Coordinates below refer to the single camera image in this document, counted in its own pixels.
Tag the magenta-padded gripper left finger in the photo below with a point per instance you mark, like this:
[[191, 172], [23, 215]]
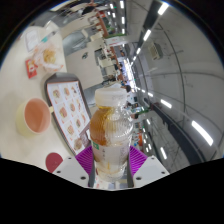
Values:
[[83, 160]]

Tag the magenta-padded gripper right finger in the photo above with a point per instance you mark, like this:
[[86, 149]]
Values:
[[138, 161]]

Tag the clear tea bottle white cap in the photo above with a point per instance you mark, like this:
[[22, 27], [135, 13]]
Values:
[[111, 133]]

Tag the printed paper tray liner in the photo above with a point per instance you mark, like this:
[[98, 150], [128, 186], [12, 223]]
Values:
[[66, 106]]

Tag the yellow mug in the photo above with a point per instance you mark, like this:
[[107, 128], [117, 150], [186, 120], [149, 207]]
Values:
[[33, 116]]

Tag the group of ceiling lights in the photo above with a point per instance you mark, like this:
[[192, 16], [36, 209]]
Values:
[[201, 132]]

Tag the dark food tray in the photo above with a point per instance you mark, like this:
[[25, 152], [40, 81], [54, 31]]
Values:
[[48, 78]]

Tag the beige dining chair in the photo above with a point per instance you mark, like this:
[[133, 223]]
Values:
[[80, 66]]

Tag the small red packet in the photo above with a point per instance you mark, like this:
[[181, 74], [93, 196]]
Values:
[[31, 68]]

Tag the crumpled food wrapper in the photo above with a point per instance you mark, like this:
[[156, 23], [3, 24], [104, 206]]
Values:
[[48, 56]]

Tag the ceiling air conditioner unit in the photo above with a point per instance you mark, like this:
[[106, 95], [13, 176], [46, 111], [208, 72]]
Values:
[[155, 51]]

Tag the group of beige chairs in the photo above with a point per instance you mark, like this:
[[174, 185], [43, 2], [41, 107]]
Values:
[[90, 35]]

